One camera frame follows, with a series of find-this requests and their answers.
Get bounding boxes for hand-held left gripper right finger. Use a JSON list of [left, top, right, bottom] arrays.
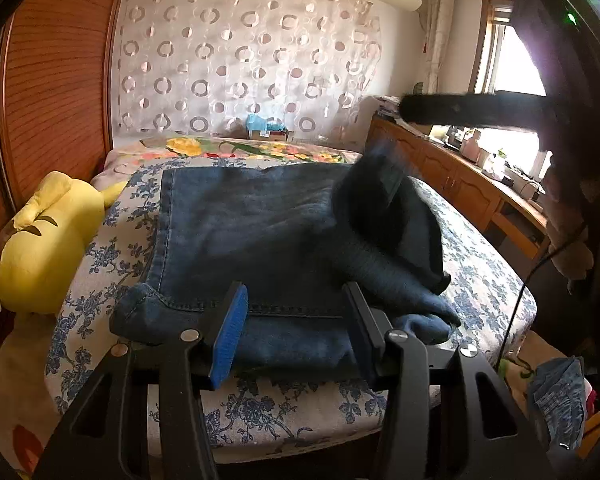
[[341, 281, 556, 480]]

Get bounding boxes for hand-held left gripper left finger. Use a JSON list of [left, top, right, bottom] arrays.
[[32, 281, 250, 480]]

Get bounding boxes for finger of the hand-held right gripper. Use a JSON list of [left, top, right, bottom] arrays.
[[399, 90, 548, 129], [350, 142, 417, 211]]

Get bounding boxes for blue denim pants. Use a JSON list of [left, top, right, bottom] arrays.
[[111, 162, 462, 368]]

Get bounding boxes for person's right hand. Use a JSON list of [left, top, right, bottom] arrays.
[[545, 175, 597, 281]]

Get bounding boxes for pink bottle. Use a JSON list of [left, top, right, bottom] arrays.
[[461, 129, 482, 161]]

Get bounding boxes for window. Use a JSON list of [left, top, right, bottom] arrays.
[[472, 0, 551, 176]]

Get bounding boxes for stack of papers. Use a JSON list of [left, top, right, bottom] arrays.
[[374, 95, 406, 122]]

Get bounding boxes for patterned window drape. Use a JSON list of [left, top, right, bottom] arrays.
[[427, 0, 456, 96]]

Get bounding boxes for long wooden cabinet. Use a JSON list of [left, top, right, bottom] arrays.
[[365, 115, 551, 261]]

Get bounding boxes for blue plastic bag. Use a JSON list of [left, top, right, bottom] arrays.
[[246, 113, 286, 133]]

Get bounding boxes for floral-sheet bed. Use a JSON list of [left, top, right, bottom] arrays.
[[0, 135, 546, 480]]

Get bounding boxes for circle patterned sheer curtain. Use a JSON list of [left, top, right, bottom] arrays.
[[111, 0, 383, 142]]

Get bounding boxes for yellow plush toy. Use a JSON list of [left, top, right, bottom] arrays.
[[0, 170, 128, 316]]

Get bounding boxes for light blue denim garment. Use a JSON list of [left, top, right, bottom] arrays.
[[527, 356, 588, 453]]

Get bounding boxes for black cable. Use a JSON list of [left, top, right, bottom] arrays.
[[497, 225, 588, 361]]

